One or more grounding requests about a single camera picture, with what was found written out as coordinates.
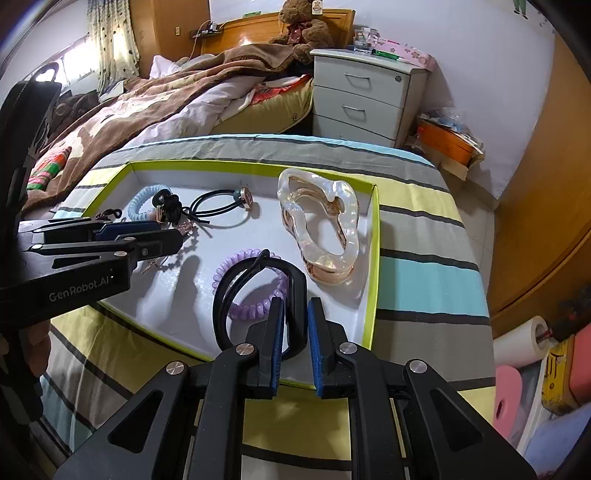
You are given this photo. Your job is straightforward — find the striped tablecloth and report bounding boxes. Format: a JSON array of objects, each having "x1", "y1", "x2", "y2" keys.
[{"x1": 28, "y1": 134, "x2": 498, "y2": 480}]

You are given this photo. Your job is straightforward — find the brown teddy bear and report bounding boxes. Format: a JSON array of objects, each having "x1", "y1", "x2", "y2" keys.
[{"x1": 269, "y1": 0, "x2": 335, "y2": 64}]

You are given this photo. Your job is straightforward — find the black hair tie round charm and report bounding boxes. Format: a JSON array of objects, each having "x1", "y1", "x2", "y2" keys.
[{"x1": 184, "y1": 186, "x2": 260, "y2": 232}]

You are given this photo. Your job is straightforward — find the person's left hand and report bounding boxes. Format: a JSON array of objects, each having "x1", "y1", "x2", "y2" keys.
[{"x1": 18, "y1": 318, "x2": 52, "y2": 379}]

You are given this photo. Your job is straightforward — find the black smart band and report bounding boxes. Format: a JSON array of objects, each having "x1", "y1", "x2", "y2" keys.
[{"x1": 211, "y1": 248, "x2": 308, "y2": 361}]

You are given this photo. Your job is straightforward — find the clear pink hair claw clip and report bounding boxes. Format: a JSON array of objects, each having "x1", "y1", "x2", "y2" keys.
[{"x1": 276, "y1": 168, "x2": 362, "y2": 286}]

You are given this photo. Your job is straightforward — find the clear items on nightstand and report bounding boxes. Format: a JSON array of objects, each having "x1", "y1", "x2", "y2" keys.
[{"x1": 352, "y1": 27, "x2": 383, "y2": 52}]

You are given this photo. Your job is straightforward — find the light blue spiral hair tie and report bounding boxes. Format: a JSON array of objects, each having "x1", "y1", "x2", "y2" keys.
[{"x1": 126, "y1": 184, "x2": 162, "y2": 222}]

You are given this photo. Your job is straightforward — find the pink rhinestone hair clip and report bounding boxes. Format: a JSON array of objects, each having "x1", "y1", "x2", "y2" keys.
[{"x1": 139, "y1": 220, "x2": 200, "y2": 274}]

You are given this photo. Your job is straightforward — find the orange plastic basin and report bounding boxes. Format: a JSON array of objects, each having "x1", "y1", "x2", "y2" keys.
[{"x1": 417, "y1": 119, "x2": 482, "y2": 170}]

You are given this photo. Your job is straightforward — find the power strip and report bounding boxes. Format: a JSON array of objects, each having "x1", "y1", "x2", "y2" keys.
[{"x1": 188, "y1": 22, "x2": 225, "y2": 38}]

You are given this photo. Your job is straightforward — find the wooden wardrobe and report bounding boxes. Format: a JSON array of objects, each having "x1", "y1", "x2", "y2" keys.
[{"x1": 485, "y1": 32, "x2": 591, "y2": 324}]

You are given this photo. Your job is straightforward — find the patterned curtain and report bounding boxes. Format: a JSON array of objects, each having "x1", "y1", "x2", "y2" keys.
[{"x1": 87, "y1": 0, "x2": 140, "y2": 89}]

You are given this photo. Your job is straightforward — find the thin black elastic hair tie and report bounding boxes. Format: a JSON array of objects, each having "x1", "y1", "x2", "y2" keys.
[{"x1": 151, "y1": 188, "x2": 186, "y2": 228}]

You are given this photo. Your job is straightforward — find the pink floral box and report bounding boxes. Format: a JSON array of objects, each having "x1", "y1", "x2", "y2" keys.
[{"x1": 378, "y1": 39, "x2": 435, "y2": 71}]

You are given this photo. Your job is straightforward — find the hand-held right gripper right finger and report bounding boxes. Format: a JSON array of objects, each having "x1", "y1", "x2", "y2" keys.
[{"x1": 307, "y1": 296, "x2": 539, "y2": 480}]

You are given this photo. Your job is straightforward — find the white floral duvet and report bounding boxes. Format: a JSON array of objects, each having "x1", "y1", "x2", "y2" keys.
[{"x1": 99, "y1": 54, "x2": 315, "y2": 153}]

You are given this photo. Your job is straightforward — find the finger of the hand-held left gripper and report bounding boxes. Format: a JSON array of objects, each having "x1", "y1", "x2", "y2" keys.
[
  {"x1": 17, "y1": 219, "x2": 160, "y2": 243},
  {"x1": 18, "y1": 228, "x2": 184, "y2": 278}
]

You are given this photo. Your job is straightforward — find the yellow printed container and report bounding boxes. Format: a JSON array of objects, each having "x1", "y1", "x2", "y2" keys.
[{"x1": 541, "y1": 339, "x2": 579, "y2": 417}]

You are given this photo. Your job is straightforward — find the pink foam piece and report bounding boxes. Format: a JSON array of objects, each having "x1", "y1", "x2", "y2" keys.
[{"x1": 493, "y1": 364, "x2": 523, "y2": 440}]

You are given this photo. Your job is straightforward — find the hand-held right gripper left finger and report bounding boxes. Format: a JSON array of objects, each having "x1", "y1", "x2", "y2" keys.
[{"x1": 53, "y1": 296, "x2": 287, "y2": 480}]

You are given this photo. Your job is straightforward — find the wooden bed headboard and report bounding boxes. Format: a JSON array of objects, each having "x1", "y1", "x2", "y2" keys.
[{"x1": 202, "y1": 9, "x2": 356, "y2": 62}]

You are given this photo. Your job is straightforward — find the purple spiral hair tie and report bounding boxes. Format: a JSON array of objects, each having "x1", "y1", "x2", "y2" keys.
[{"x1": 211, "y1": 249, "x2": 290, "y2": 322}]

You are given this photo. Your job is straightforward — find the colourful striped pillow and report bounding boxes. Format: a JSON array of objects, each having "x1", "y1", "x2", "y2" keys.
[{"x1": 25, "y1": 147, "x2": 73, "y2": 193}]

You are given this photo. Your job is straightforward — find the brown printed blanket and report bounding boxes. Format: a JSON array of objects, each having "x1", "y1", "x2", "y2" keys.
[{"x1": 28, "y1": 44, "x2": 305, "y2": 213}]

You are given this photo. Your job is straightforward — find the grey drawer nightstand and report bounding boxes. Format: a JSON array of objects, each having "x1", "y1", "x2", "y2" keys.
[{"x1": 308, "y1": 48, "x2": 429, "y2": 149}]

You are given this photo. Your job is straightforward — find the white paper roll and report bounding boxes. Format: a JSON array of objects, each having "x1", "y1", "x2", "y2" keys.
[{"x1": 493, "y1": 315, "x2": 551, "y2": 371}]

